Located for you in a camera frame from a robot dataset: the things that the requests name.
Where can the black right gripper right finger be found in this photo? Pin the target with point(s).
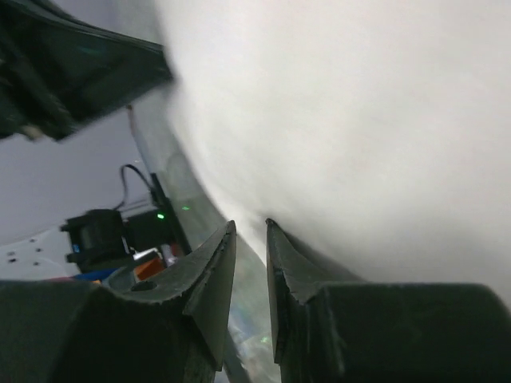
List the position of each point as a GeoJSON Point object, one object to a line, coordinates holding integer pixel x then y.
{"type": "Point", "coordinates": [339, 328]}

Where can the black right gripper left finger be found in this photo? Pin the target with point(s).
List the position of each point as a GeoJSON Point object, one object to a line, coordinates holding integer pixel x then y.
{"type": "Point", "coordinates": [168, 328]}

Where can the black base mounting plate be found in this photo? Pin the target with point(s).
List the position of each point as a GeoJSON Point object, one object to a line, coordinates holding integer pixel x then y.
{"type": "Point", "coordinates": [165, 205]}

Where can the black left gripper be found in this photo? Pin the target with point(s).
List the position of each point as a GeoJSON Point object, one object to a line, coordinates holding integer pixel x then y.
{"type": "Point", "coordinates": [59, 74]}

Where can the cream white t shirt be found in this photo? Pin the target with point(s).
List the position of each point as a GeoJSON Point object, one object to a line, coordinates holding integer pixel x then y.
{"type": "Point", "coordinates": [375, 132]}

